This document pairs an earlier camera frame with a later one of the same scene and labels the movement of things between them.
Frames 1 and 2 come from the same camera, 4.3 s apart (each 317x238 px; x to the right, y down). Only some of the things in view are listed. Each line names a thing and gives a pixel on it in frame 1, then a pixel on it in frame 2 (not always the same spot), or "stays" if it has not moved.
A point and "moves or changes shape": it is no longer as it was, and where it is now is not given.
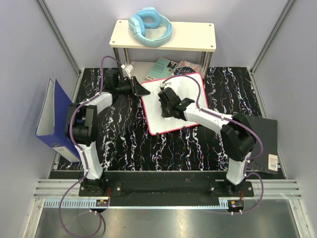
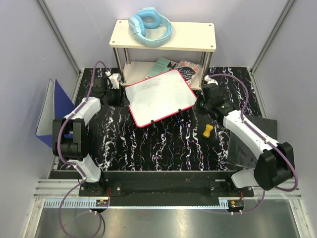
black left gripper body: [125, 89] to [114, 98]
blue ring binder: [52, 123] stays
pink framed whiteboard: [190, 86] moves or changes shape
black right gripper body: [166, 110] to [204, 105]
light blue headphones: [146, 18] stays
